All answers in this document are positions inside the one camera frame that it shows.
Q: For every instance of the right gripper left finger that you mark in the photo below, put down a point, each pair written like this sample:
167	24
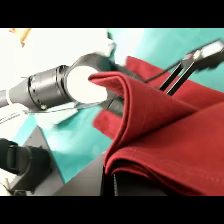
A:
108	183

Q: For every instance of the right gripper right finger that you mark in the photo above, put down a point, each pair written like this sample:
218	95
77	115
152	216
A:
136	185

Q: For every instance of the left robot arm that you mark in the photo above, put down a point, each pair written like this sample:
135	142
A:
46	88

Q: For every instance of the white garment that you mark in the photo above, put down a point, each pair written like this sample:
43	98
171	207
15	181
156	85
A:
55	116

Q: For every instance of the red T-shirt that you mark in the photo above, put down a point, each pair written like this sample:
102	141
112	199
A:
166	140

